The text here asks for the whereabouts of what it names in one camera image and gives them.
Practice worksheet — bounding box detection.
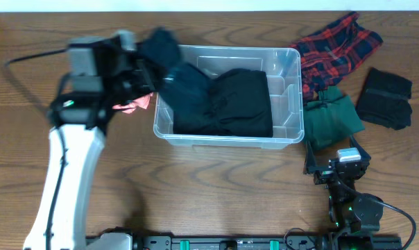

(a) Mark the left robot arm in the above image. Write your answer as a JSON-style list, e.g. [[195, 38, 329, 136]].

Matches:
[[23, 31, 155, 250]]

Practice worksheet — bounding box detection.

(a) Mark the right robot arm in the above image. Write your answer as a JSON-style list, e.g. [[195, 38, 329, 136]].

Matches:
[[304, 136, 383, 250]]

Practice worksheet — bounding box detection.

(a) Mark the red plaid flannel garment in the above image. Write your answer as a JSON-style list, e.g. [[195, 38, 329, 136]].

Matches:
[[290, 12, 384, 102]]

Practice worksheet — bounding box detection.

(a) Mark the green folded garment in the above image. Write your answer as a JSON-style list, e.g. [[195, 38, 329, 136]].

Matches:
[[303, 86, 365, 151]]

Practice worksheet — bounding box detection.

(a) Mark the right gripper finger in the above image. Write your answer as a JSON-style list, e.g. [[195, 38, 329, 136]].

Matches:
[[350, 135, 371, 167], [304, 142, 317, 174]]

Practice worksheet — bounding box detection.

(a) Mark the large black garment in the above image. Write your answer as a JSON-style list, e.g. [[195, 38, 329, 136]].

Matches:
[[173, 69, 273, 138]]

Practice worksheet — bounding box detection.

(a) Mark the dark navy garment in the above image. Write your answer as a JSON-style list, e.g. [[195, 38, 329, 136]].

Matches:
[[139, 27, 212, 115]]

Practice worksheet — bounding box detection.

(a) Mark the black folded garment with strap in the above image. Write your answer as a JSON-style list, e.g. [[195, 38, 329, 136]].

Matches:
[[356, 67, 413, 131]]

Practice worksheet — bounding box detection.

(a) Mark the pink garment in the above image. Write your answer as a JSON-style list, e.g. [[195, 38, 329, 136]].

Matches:
[[112, 93, 153, 114]]

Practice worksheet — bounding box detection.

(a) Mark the black mounting rail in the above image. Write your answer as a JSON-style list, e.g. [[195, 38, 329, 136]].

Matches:
[[86, 233, 402, 250]]

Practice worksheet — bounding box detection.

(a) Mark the clear plastic storage bin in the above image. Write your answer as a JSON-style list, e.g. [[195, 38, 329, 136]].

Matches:
[[153, 44, 305, 149]]

